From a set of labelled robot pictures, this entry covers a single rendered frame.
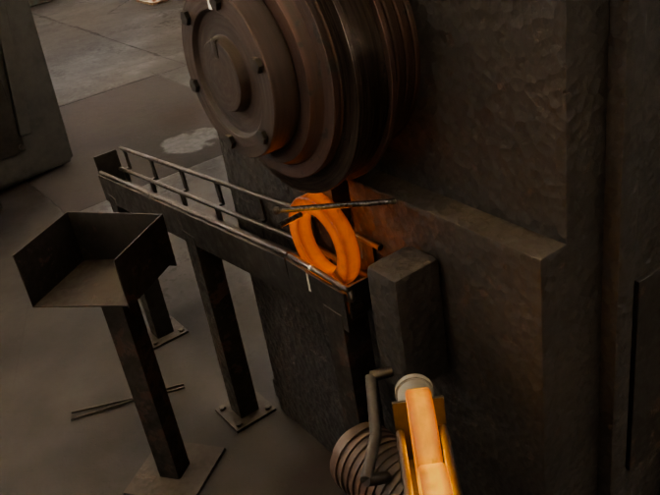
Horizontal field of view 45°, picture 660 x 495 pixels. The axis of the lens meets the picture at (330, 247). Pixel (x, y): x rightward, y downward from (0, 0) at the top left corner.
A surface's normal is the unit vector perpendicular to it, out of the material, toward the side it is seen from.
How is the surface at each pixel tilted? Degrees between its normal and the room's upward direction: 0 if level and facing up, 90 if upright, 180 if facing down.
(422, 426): 26
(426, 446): 46
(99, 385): 0
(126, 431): 0
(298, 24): 64
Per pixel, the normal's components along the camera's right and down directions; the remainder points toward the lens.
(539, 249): -0.15, -0.86
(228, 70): -0.80, 0.40
